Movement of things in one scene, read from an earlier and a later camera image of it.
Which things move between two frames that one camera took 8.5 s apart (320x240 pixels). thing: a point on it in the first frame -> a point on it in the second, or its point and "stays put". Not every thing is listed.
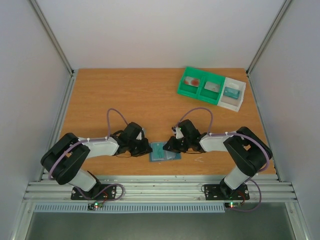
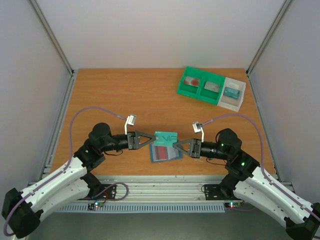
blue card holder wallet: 159,154 stays put
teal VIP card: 158,152 -> 165,138
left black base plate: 109,193 stays put
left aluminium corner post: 67,95 stays put
